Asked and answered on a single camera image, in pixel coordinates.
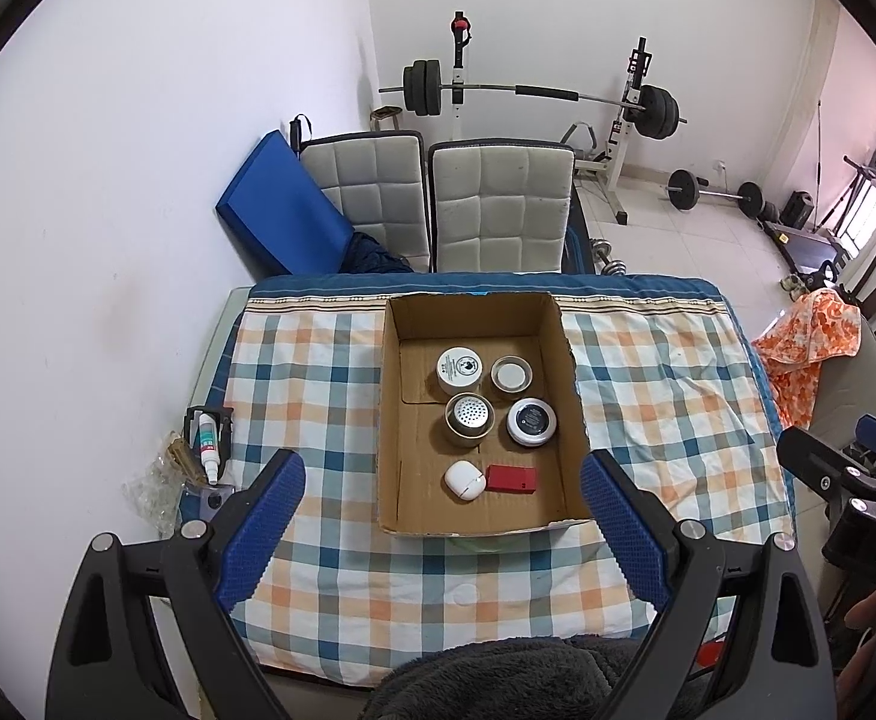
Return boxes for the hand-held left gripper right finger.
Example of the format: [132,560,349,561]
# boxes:
[579,448,838,720]

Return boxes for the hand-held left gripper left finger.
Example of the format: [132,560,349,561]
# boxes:
[46,448,308,720]

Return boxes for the small red box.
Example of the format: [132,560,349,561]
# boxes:
[485,463,539,494]

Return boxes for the white jar with black label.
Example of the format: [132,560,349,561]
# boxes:
[505,397,559,447]

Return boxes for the white earbud case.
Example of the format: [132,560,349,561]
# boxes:
[442,461,488,503]

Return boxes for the cardboard box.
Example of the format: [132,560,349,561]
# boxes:
[376,290,593,537]

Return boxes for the round metal lid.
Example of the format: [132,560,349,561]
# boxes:
[490,355,534,393]

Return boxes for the perforated metal strainer jar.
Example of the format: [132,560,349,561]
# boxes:
[444,392,494,445]

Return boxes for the white round container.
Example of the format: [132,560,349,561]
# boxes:
[436,346,482,393]

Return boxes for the person's right hand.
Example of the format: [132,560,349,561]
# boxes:
[835,589,876,698]

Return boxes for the grey armchair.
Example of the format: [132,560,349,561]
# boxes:
[813,315,876,436]

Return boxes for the white glue tube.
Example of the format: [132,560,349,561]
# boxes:
[196,420,223,485]

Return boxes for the black tube holder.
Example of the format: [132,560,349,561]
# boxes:
[185,405,235,466]

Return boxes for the clear plastic bag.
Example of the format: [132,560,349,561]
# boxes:
[121,431,210,526]

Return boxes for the orange floral cloth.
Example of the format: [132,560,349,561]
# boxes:
[751,287,866,428]

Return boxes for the plaid tablecloth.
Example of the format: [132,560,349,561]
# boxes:
[213,270,795,691]

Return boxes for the person's grey fleece clothing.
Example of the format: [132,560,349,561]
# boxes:
[363,634,701,720]

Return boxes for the treadmill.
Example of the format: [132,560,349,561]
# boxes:
[764,221,851,278]

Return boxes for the small black case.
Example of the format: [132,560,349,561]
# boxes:
[783,191,818,230]

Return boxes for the chrome dumbbell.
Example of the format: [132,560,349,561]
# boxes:
[590,238,629,276]

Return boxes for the small floor barbell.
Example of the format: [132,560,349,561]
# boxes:
[665,169,765,218]

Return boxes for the dark blue garment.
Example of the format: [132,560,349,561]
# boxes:
[340,232,413,275]

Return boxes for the blue foam cushion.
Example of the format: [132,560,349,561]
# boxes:
[215,131,356,277]

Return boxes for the white padded chair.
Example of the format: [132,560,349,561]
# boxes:
[429,139,578,275]

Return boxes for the grey padded chair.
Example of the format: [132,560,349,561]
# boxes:
[299,131,431,275]

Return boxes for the barbell on rack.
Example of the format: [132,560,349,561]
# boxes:
[378,11,690,226]

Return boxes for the large black barbell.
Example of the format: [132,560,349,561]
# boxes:
[378,60,690,140]

